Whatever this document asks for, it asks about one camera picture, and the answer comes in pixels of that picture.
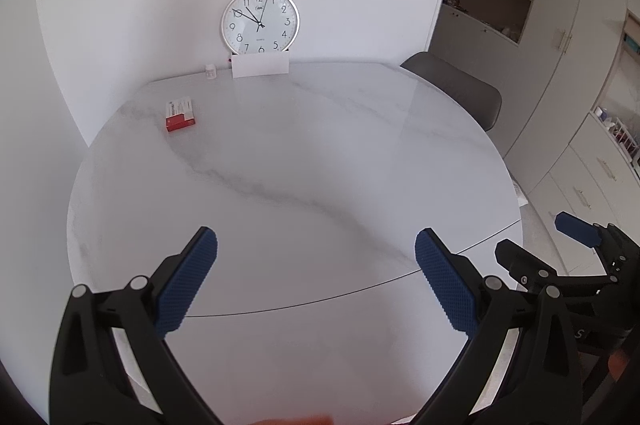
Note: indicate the tall beige wardrobe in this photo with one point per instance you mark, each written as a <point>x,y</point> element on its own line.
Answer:
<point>560,55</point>

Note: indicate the round white wall clock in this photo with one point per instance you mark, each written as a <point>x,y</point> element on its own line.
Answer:
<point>260,22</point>

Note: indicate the small white bottle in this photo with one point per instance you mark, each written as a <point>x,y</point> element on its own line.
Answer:
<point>210,72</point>

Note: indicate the beige drawer cabinet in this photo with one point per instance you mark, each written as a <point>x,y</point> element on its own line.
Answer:
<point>585,185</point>

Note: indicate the grey chair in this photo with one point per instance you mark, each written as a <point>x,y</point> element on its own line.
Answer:
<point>455,87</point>

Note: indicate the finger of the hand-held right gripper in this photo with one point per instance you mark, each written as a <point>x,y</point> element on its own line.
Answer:
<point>575,227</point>
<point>520,262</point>

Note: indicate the red and white small box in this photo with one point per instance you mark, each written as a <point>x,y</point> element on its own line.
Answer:
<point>180,115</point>

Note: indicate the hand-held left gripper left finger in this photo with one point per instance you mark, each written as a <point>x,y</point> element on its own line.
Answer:
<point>186,282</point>

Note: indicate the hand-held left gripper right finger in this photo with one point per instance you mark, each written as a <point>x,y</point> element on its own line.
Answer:
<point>445,285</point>

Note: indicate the person's right hand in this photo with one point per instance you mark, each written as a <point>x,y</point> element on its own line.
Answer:
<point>619,367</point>

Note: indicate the white folded card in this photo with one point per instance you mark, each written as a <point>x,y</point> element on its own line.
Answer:
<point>260,66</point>

